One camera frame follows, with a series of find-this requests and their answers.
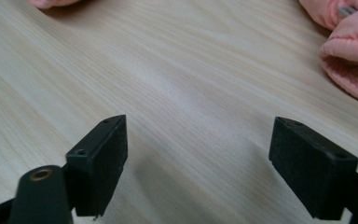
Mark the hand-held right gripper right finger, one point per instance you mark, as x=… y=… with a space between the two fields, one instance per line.
x=313 y=174

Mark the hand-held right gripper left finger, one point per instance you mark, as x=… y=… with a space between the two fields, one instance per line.
x=99 y=168

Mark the pink padded glove white print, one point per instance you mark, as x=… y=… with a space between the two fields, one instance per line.
x=348 y=46

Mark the pink glove with grey palm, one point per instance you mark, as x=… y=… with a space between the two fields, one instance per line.
x=49 y=3

